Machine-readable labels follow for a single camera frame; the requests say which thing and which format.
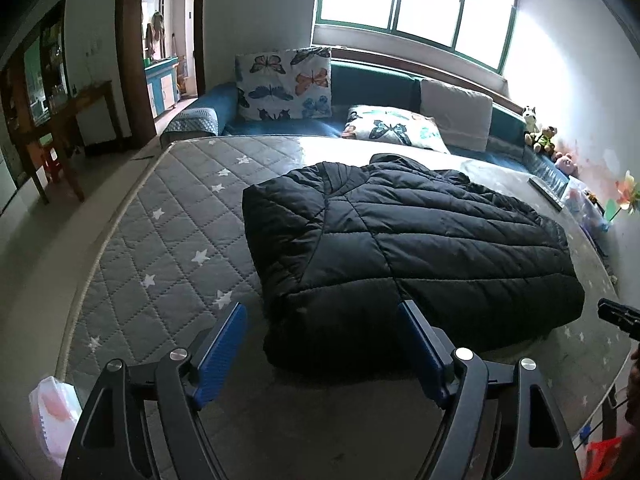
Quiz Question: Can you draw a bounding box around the clear bag of toys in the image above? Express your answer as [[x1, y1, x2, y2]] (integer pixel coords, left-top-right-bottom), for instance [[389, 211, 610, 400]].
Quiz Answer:
[[562, 177, 614, 234]]

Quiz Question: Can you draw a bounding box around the white plastic bag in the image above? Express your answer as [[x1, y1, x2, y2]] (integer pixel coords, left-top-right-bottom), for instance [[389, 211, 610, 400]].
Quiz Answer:
[[28, 375, 84, 462]]

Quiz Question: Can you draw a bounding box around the black puffer jacket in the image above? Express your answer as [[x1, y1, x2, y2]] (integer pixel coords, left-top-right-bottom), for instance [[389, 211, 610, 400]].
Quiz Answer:
[[242, 153, 586, 377]]

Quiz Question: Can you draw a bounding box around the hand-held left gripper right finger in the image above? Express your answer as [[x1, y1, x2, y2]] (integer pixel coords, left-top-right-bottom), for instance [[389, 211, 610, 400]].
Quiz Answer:
[[397, 300, 587, 480]]

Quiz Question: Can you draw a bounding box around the colourful pinwheel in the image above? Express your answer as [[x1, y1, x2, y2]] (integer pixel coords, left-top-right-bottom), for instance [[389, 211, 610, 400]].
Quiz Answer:
[[604, 170, 640, 222]]

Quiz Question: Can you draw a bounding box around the wooden table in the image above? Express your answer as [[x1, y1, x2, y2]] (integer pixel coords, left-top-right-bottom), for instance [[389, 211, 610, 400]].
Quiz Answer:
[[22, 80, 122, 204]]

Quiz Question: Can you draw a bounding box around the person's right hand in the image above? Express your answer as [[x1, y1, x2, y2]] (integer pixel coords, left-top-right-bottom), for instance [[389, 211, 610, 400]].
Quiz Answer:
[[624, 347, 640, 434]]

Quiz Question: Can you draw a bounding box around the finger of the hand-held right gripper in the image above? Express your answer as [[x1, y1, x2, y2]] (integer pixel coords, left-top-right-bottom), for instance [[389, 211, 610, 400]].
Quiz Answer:
[[597, 298, 640, 342]]

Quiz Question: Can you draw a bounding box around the small butterfly-print pillow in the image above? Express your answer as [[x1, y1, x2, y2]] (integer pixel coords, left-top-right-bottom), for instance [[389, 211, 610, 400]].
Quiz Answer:
[[342, 105, 451, 155]]

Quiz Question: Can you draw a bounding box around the husky plush toy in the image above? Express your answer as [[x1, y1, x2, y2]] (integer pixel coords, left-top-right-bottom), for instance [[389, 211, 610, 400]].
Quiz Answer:
[[522, 105, 544, 146]]

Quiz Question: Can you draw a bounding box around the large butterfly-print pillow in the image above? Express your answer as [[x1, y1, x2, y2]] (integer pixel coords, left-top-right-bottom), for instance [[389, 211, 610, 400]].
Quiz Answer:
[[235, 46, 333, 122]]

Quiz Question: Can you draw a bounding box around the grey star-print mattress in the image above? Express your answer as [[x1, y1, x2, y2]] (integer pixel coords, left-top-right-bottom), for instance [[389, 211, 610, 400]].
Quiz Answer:
[[55, 135, 632, 480]]

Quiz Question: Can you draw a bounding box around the hanging coat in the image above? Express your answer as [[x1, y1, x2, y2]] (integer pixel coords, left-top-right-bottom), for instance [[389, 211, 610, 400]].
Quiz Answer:
[[145, 10, 169, 62]]

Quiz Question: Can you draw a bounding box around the pink plush toy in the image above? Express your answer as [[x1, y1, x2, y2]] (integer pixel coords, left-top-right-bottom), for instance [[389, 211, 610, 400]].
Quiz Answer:
[[554, 152, 579, 179]]

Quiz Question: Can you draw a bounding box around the beige cushion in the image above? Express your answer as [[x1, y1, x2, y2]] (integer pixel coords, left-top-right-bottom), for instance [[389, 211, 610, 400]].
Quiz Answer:
[[419, 78, 494, 154]]

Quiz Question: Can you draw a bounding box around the red plastic stool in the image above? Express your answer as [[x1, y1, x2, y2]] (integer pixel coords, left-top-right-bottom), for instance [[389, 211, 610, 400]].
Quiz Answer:
[[39, 142, 64, 182]]

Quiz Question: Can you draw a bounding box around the blue cabinet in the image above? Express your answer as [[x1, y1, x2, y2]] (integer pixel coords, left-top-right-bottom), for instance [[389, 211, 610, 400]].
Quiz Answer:
[[145, 57, 180, 119]]

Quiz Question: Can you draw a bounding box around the black remote control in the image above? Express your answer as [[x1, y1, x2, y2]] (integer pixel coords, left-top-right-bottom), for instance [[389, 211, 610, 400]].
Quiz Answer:
[[529, 176, 564, 209]]

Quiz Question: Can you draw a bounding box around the brown bear plush toy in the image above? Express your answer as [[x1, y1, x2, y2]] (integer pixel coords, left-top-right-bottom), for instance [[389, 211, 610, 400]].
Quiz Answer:
[[532, 126, 559, 156]]

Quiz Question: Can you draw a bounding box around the blue sofa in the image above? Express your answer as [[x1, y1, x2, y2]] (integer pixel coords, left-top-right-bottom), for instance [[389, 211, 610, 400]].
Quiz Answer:
[[160, 57, 572, 192]]

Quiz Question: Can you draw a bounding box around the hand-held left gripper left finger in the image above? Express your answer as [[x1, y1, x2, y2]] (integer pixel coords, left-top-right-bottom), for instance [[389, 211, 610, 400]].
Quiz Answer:
[[60, 302, 248, 480]]

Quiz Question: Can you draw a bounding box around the wooden door frame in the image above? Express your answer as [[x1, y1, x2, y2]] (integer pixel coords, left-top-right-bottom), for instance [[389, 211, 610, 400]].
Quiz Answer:
[[116, 0, 207, 150]]

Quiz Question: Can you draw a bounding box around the red plastic object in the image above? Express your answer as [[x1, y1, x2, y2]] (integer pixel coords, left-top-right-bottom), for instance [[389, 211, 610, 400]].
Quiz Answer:
[[585, 435, 624, 480]]

